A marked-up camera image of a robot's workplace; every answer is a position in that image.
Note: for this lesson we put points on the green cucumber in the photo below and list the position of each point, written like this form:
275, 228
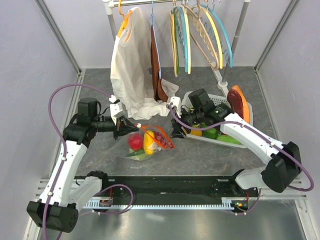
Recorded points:
228, 139

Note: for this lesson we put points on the teal hanger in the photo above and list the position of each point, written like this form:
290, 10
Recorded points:
224, 39

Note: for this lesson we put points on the light blue hanger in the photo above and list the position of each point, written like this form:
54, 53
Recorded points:
182, 12

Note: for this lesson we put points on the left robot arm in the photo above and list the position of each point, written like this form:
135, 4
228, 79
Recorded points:
58, 206

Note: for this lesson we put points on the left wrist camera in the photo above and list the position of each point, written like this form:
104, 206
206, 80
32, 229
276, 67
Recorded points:
116, 109

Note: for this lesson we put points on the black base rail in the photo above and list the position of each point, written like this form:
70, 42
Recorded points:
172, 193

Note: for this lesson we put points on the yellow hanger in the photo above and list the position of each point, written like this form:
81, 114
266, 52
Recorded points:
207, 19

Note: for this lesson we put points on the white shirt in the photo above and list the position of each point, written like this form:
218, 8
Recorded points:
131, 80

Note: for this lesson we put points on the clear zip top bag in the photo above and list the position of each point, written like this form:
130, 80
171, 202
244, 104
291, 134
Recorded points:
121, 149

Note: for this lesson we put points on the red pomegranate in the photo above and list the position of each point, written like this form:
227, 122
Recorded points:
135, 141

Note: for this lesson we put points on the green cabbage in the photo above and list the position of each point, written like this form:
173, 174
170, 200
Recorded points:
140, 157

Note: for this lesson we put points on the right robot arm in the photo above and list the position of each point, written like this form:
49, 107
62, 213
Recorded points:
281, 161

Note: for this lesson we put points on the brown cloth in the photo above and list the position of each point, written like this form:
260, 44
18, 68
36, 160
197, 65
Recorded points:
158, 91

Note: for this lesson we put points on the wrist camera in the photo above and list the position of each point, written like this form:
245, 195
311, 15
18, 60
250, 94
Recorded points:
116, 109
175, 103

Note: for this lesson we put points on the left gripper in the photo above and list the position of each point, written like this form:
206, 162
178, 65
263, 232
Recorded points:
123, 127

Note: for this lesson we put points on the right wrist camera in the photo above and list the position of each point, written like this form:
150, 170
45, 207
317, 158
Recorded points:
175, 103

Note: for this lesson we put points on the blue wire hanger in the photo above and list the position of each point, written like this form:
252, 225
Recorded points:
153, 25

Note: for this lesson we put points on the green bell pepper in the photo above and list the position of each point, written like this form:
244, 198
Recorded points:
211, 133

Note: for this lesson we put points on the papaya slice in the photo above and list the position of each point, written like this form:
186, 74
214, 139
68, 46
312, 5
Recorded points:
238, 103

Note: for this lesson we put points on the orange tangerine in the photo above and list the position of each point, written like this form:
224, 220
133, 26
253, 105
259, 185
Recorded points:
196, 131

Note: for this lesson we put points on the beige hanger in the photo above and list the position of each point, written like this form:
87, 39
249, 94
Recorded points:
194, 15

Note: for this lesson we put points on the orange hanger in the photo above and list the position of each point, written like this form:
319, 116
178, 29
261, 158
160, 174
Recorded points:
125, 22

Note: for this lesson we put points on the cream hanger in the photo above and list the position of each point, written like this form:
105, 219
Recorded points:
173, 43

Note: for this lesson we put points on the white plastic basket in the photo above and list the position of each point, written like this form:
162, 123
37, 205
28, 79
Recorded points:
216, 100

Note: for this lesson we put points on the yellow corn cob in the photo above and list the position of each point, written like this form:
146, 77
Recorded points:
149, 145

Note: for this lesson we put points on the red grape bunch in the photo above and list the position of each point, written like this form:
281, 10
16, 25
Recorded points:
163, 140

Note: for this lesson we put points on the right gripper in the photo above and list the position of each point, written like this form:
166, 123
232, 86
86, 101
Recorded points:
177, 132

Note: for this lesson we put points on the long green chili pepper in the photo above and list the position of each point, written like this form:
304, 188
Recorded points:
135, 153

